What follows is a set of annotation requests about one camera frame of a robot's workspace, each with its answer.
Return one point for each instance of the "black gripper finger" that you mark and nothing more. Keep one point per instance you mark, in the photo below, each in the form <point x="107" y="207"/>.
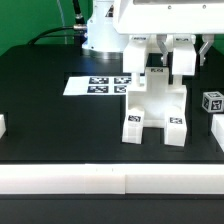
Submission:
<point x="208" y="40"/>
<point x="165" y="43"/>

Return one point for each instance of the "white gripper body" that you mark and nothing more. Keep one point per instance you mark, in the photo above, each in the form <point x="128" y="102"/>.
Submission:
<point x="169" y="16"/>

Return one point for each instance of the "white chair seat part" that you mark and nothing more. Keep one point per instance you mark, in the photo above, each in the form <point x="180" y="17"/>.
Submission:
<point x="155" y="96"/>

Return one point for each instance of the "white chair back frame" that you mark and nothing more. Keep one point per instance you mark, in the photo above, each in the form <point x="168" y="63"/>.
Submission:
<point x="136" y="54"/>

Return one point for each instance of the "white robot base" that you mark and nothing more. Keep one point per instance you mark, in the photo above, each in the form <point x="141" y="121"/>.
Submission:
<point x="103" y="41"/>

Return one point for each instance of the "white part at right edge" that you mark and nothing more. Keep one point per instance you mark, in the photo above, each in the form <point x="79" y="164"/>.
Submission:
<point x="217" y="129"/>

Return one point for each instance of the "white part at edge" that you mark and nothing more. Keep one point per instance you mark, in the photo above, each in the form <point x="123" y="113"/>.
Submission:
<point x="217" y="129"/>
<point x="2" y="125"/>

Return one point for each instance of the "white part at left edge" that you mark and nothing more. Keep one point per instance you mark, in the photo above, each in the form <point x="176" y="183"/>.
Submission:
<point x="2" y="125"/>

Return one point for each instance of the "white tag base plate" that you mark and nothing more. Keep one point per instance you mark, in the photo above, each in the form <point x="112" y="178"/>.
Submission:
<point x="96" y="85"/>

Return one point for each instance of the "white front fence rail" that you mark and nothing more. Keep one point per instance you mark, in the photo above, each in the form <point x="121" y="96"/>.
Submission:
<point x="112" y="179"/>

